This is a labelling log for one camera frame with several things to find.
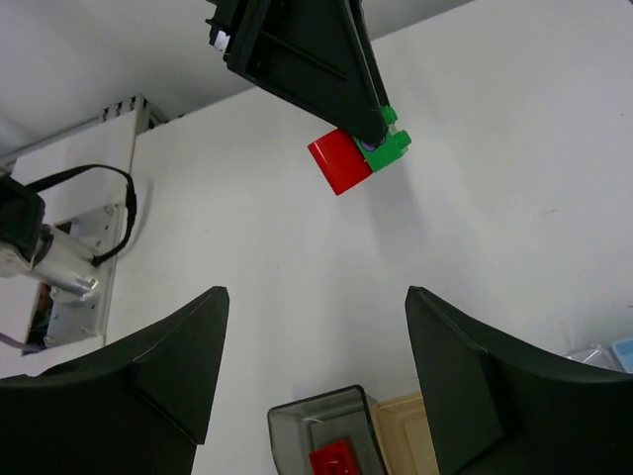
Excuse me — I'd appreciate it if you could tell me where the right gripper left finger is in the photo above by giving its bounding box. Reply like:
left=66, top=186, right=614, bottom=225
left=1, top=287, right=229, bottom=474

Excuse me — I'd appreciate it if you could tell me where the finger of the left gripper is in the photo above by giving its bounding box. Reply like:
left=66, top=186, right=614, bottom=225
left=207, top=0, right=390, bottom=143

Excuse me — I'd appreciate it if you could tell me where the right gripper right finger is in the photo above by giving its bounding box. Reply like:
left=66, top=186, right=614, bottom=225
left=406, top=287, right=632, bottom=474

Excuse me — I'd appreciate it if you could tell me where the red round lego brick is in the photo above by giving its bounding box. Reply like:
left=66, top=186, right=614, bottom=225
left=308, top=129, right=373, bottom=196

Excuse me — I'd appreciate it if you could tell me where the orange plastic container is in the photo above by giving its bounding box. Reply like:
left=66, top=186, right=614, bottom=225
left=371, top=393, right=439, bottom=475

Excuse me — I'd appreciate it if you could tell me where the dark green lego brick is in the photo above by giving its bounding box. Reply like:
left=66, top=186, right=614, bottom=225
left=354, top=106, right=411, bottom=172

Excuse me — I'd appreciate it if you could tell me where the clear plastic container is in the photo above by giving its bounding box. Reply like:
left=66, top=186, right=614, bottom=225
left=565, top=344, right=620, bottom=371

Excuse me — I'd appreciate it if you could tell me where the blue plastic container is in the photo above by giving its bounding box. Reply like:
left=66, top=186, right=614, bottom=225
left=610, top=337, right=633, bottom=374

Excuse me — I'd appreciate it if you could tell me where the grey plastic container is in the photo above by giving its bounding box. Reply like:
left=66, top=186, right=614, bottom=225
left=267, top=385, right=387, bottom=474

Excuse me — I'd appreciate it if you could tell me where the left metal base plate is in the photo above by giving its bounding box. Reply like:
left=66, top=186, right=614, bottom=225
left=22, top=204, right=125, bottom=355

